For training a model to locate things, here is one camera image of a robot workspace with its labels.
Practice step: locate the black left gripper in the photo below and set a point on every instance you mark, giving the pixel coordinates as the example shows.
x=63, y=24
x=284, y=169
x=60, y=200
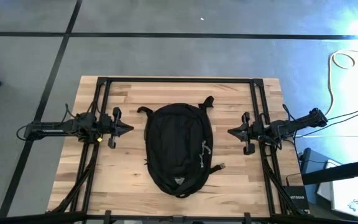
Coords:
x=112, y=127

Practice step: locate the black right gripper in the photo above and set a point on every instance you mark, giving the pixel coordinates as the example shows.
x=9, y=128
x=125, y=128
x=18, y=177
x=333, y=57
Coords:
x=250, y=132

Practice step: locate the black backpack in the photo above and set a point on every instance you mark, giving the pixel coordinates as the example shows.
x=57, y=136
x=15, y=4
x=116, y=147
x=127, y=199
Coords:
x=179, y=146

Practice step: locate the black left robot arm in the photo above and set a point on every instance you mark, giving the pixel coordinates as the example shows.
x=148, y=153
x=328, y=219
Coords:
x=57, y=127

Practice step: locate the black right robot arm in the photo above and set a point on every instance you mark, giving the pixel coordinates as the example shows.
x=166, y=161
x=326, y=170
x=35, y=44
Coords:
x=291, y=126

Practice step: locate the grey-blue case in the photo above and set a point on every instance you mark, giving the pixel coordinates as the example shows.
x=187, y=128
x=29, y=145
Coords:
x=312, y=158

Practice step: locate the black table clamp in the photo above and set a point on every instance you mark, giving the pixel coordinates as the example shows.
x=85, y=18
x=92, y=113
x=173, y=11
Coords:
x=107, y=216
x=247, y=217

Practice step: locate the black Netgear box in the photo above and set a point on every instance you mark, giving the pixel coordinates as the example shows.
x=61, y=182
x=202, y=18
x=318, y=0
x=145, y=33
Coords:
x=297, y=197

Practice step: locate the black diagonal support beam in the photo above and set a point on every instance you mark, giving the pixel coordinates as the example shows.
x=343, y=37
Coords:
x=337, y=171

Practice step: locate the white box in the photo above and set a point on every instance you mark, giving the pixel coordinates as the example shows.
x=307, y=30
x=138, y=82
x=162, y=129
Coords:
x=353, y=196

